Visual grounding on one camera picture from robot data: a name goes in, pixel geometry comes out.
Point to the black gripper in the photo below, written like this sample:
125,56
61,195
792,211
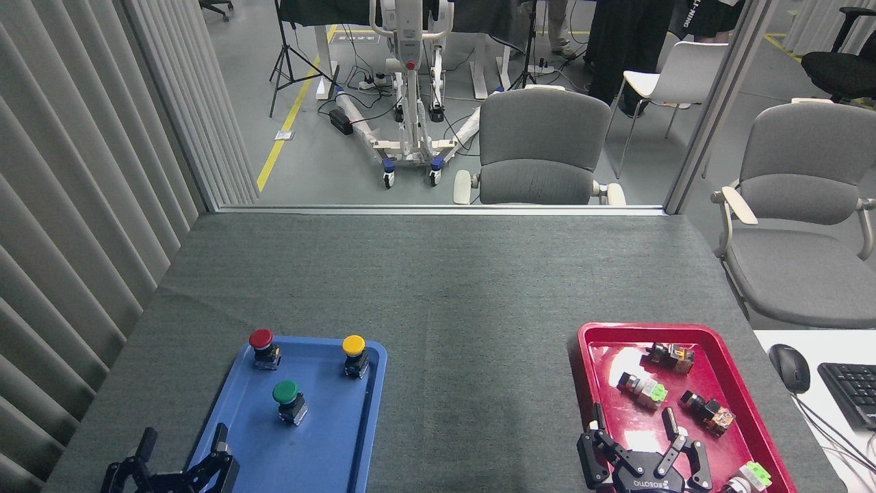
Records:
171,483
650,483

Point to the green push button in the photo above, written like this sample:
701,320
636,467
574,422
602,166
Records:
285,392

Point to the red push button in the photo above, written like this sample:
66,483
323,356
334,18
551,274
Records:
261,338

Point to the yellow push button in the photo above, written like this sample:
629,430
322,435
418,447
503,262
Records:
353,344

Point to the red plastic tray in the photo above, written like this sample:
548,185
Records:
616,424

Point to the blue plastic tray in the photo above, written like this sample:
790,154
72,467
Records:
321,438

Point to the black computer mouse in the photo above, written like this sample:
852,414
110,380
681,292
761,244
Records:
790,368

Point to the white desk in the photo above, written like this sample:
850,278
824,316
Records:
821,452

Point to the black keyboard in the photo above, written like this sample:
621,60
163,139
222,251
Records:
855,394

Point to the grey chair with cream armrests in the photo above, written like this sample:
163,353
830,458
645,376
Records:
540,137
807,260

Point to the black power adapter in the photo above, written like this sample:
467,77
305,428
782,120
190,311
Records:
340,121

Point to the white plastic chair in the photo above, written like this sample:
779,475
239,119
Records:
684,68

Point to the person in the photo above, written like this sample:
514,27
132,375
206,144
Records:
623,48

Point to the white stand on wheels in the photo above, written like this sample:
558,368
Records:
410,103

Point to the slim black tripod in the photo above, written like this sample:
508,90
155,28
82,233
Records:
528,48

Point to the white power strip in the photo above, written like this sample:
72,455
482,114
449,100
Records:
373,83

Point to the black office chair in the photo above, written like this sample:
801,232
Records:
838,68

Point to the black covered table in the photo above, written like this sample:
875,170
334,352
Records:
479,17

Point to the grey switch with green block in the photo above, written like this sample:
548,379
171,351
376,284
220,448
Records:
643,390

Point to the black switch with clear orange block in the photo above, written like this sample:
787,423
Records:
712,413

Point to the white switch with green block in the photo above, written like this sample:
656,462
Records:
753,474

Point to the silver post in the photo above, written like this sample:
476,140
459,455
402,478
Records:
718,103

